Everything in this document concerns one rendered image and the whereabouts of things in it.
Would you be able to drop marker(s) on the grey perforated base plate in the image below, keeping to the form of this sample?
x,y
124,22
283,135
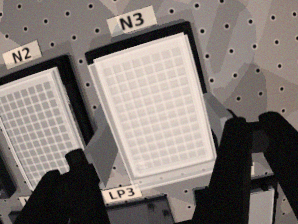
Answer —
x,y
248,51

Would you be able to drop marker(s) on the light grey rectangular plate lid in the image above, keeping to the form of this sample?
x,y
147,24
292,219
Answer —
x,y
261,206

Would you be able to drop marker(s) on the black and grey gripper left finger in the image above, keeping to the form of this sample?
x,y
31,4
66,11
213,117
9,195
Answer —
x,y
89,171

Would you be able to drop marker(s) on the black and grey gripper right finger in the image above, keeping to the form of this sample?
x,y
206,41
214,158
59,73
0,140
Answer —
x,y
227,198

